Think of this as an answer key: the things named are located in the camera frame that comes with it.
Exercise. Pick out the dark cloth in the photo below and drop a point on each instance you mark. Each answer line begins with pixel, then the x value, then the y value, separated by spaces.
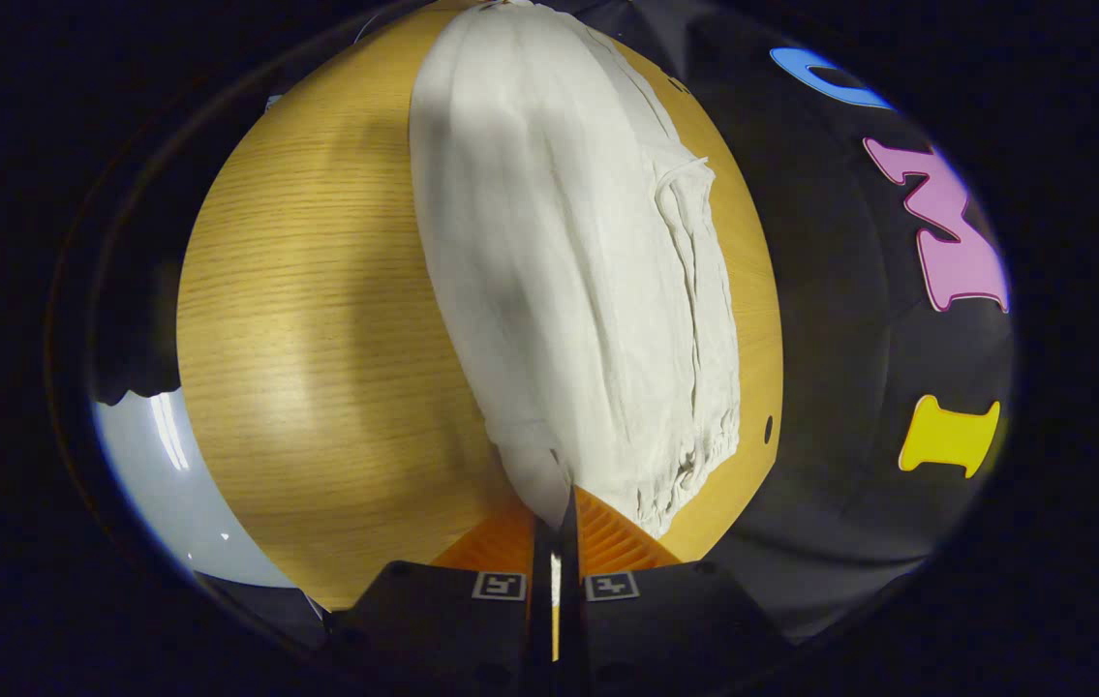
pixel 137 348

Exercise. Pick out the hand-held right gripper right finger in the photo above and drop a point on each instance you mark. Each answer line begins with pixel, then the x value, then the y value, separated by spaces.
pixel 572 600

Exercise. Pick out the white jeans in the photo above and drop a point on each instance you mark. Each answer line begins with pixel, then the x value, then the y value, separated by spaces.
pixel 559 242

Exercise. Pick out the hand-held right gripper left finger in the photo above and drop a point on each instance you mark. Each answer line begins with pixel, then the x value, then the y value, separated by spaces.
pixel 543 600

